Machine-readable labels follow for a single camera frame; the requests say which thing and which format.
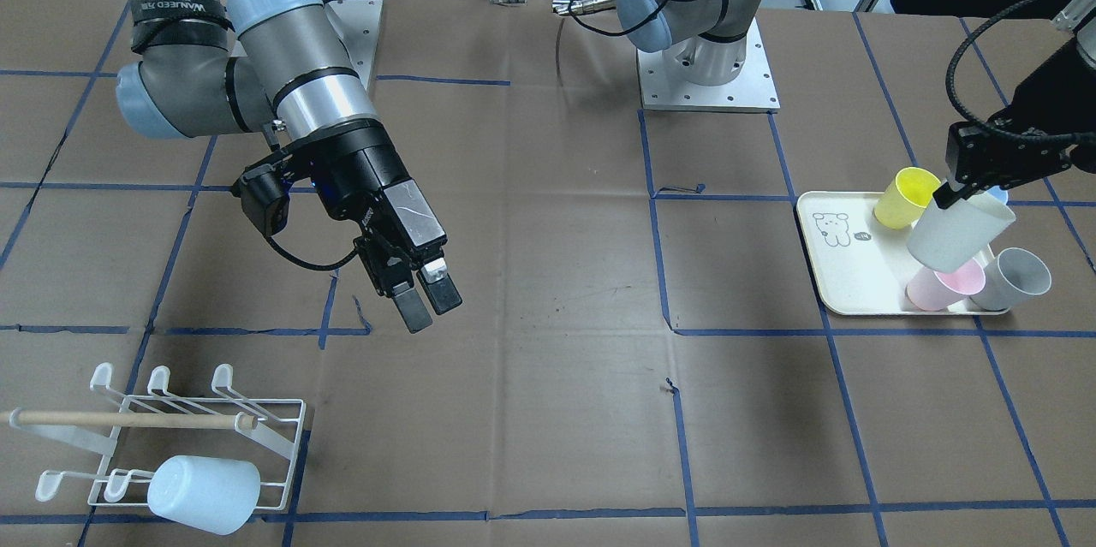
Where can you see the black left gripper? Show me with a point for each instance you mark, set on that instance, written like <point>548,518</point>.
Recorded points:
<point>1046,100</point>

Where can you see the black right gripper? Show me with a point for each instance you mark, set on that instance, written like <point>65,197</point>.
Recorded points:
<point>358,172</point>

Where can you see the pale green white cup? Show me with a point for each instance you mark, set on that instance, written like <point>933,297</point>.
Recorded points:
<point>944,239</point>

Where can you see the light blue plastic cup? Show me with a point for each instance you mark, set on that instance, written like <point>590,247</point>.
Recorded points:
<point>211,494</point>

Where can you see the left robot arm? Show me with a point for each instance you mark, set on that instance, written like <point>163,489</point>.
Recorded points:
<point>657,25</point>

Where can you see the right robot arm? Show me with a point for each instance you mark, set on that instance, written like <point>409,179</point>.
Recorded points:
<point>287,69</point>

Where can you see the yellow plastic cup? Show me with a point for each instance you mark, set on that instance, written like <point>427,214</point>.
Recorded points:
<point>906,197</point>

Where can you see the pink plastic cup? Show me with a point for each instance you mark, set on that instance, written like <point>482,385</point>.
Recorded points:
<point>931,291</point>

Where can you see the grey plastic cup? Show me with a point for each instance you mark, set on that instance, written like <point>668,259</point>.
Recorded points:
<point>1016,275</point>

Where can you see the cream rectangular tray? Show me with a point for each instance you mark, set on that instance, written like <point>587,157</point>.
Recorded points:
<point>861,267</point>

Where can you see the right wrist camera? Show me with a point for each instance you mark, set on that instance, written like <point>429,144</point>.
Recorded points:
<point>264,195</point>

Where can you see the white wire cup rack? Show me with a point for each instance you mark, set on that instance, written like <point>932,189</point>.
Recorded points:
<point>107,453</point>

